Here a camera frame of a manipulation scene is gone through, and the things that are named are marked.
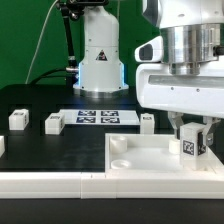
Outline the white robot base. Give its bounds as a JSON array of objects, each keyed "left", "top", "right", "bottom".
[{"left": 73, "top": 6, "right": 129, "bottom": 98}]

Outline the black cable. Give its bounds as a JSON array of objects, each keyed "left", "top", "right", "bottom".
[{"left": 29, "top": 68, "right": 80, "bottom": 86}]

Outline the white marker tag plate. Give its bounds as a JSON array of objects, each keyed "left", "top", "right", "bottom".
[{"left": 60, "top": 109, "right": 139, "bottom": 125}]

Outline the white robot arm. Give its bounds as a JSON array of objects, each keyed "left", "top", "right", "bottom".
[{"left": 135, "top": 0, "right": 224, "bottom": 146}]

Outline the white U-shaped fence wall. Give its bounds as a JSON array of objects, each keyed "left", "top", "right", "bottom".
[{"left": 0, "top": 139, "right": 224, "bottom": 199}]

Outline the white square tabletop part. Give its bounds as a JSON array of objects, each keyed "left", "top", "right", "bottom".
[{"left": 105, "top": 133, "right": 224, "bottom": 173}]

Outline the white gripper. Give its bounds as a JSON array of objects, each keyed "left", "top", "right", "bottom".
[{"left": 136, "top": 62, "right": 224, "bottom": 147}]

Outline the white cable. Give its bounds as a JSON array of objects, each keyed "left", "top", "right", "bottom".
[{"left": 25, "top": 0, "right": 60, "bottom": 85}]

